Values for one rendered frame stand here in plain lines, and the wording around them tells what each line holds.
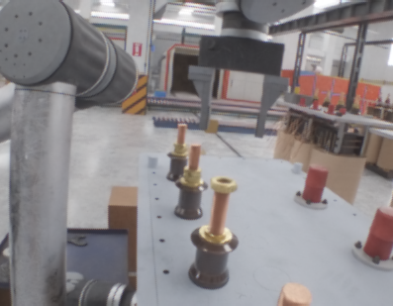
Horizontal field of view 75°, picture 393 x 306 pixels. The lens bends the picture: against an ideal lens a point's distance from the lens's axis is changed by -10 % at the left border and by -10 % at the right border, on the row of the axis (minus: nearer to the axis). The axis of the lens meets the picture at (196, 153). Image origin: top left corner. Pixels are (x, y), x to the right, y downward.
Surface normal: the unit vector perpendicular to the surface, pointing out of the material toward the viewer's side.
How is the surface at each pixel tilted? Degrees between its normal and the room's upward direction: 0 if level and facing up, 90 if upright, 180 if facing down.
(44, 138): 82
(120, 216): 90
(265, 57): 90
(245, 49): 90
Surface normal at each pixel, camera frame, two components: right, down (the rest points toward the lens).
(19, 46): -0.09, 0.08
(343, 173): 0.18, 0.29
